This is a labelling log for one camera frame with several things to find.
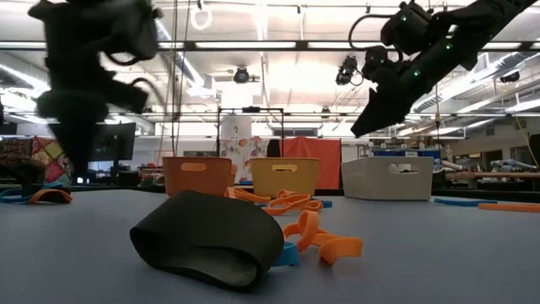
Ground dark patterned quilt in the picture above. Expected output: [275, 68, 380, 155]
[0, 137, 34, 170]

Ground grey blue machine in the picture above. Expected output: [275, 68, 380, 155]
[489, 158, 539, 172]

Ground black right camera cable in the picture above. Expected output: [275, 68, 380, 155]
[348, 14, 402, 52]

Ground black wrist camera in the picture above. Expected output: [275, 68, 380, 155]
[105, 78, 151, 115]
[363, 45, 392, 73]

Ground bright patchwork quilt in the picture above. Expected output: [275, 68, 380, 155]
[31, 135, 75, 185]

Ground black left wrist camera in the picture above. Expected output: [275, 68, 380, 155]
[105, 78, 151, 115]

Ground blue storage bins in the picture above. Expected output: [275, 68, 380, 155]
[373, 147, 442, 160]

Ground wooden bench rail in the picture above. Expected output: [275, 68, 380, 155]
[445, 171, 540, 181]

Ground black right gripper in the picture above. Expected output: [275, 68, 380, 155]
[350, 62, 440, 138]

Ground wide black rubber band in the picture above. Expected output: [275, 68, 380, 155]
[129, 189, 286, 293]

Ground floral cloth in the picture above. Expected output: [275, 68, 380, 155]
[219, 136, 270, 185]

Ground white hanging ring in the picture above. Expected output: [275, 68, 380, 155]
[189, 6, 213, 31]

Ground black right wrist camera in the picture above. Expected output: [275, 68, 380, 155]
[363, 45, 392, 73]

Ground black ceiling spotlight camera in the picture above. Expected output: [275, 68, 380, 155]
[335, 54, 365, 88]

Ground black beam with light strips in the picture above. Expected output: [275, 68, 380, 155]
[0, 41, 540, 52]

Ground white plastic basket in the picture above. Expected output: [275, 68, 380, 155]
[340, 156, 435, 201]

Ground orange plastic basket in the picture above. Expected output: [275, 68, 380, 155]
[162, 156, 238, 198]

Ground yellow plastic basket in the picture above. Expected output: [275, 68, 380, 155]
[249, 157, 321, 198]

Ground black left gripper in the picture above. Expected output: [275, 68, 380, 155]
[35, 54, 114, 182]

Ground red cloth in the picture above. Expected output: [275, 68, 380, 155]
[278, 136, 342, 190]

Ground black room monitor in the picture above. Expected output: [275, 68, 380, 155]
[90, 122, 138, 162]

